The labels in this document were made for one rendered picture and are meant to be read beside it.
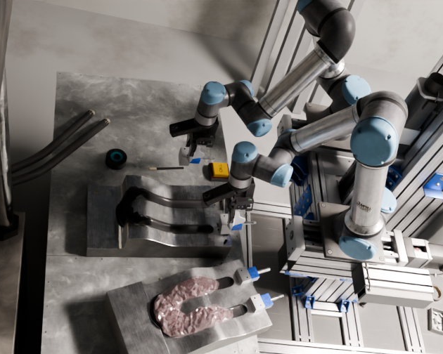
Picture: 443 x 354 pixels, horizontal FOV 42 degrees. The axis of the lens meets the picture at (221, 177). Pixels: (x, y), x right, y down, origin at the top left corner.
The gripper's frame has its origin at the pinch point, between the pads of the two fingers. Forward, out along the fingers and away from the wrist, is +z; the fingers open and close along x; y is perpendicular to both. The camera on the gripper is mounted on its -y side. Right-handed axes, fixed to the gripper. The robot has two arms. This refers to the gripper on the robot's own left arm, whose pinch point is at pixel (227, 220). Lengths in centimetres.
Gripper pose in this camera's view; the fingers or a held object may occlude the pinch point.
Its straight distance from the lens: 203.4
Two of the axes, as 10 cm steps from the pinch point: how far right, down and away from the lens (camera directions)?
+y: 9.8, -0.4, 1.7
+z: -0.9, 6.9, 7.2
